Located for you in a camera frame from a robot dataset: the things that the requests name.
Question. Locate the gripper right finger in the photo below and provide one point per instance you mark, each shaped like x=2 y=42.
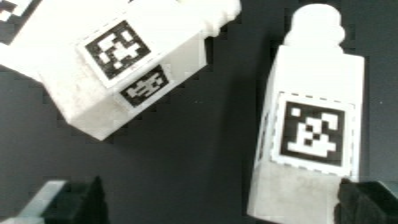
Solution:
x=368 y=202

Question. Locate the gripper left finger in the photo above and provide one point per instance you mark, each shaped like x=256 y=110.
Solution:
x=68 y=203

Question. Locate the white table leg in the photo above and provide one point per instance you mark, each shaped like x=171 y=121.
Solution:
x=307 y=151
x=110 y=51

